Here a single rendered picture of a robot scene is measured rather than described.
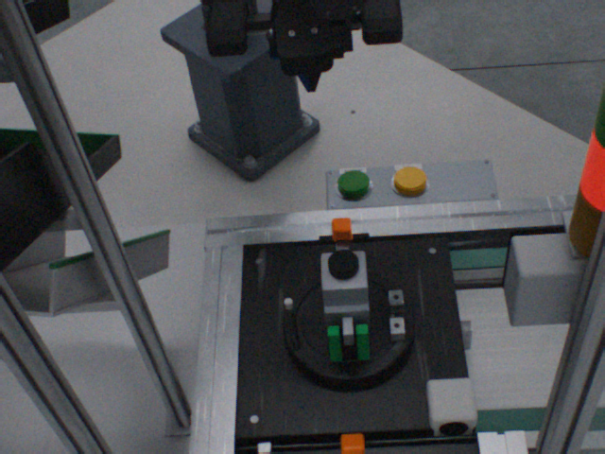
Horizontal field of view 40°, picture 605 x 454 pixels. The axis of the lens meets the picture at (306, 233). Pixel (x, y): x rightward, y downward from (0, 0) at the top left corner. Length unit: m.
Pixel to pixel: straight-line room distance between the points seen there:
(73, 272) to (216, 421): 0.25
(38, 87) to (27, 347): 0.18
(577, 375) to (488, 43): 2.17
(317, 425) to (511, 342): 0.25
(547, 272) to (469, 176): 0.45
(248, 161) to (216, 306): 0.31
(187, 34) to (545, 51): 1.79
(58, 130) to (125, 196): 0.61
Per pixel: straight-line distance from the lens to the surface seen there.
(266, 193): 1.20
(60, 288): 0.72
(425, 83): 1.34
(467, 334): 0.93
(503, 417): 0.90
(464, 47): 2.78
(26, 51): 0.59
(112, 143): 0.79
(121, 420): 1.03
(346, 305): 0.83
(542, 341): 0.98
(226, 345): 0.93
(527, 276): 0.63
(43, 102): 0.62
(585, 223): 0.60
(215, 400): 0.91
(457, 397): 0.85
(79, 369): 1.08
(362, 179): 1.05
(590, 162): 0.56
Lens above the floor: 1.74
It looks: 51 degrees down
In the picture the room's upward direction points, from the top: 8 degrees counter-clockwise
